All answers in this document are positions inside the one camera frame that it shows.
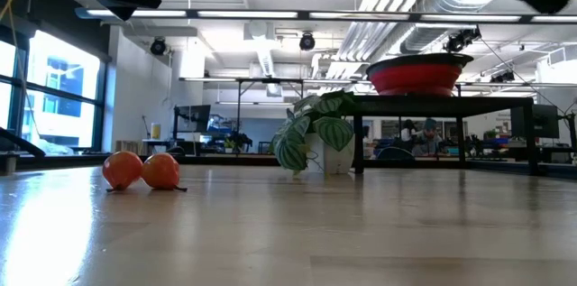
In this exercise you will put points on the light wooden crate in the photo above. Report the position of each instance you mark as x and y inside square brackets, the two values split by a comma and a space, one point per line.
[128, 147]

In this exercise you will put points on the green artificial potted plant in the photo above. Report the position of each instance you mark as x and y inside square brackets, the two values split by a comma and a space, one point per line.
[333, 132]

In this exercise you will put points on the black ceiling spotlight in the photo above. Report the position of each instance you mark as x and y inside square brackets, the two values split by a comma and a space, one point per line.
[307, 41]
[502, 76]
[460, 39]
[158, 46]

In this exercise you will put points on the yellow container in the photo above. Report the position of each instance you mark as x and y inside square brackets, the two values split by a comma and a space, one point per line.
[155, 131]

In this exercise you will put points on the black metal gantry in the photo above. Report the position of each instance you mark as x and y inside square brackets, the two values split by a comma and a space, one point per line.
[270, 80]

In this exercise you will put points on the black perforated metal shelf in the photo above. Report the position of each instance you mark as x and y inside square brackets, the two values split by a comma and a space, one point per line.
[442, 106]

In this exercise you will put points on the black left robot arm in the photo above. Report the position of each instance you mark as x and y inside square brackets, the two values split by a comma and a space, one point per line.
[22, 141]

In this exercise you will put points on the dark office chair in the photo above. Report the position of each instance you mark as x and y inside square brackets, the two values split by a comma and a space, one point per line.
[394, 154]

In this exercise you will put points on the red grey collapsible bowl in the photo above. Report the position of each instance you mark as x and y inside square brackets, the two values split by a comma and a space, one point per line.
[417, 78]

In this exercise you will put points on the person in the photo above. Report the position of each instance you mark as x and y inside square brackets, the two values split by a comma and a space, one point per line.
[429, 138]
[408, 130]

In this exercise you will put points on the black monitor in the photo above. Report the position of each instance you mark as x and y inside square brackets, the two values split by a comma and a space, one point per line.
[543, 121]
[194, 117]

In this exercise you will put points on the window with dark frame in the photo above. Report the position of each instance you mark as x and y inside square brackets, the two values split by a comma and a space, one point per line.
[63, 74]

